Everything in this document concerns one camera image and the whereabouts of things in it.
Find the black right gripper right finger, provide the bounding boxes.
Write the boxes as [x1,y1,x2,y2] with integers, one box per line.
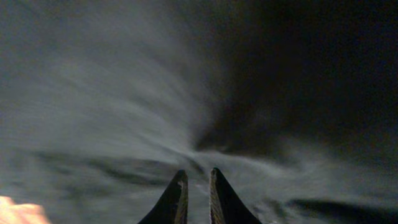
[209,167,261,224]

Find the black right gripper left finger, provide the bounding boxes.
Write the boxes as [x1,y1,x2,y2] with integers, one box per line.
[138,170,188,224]

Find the black shorts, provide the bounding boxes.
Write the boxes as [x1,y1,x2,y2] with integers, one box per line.
[1,1,397,223]

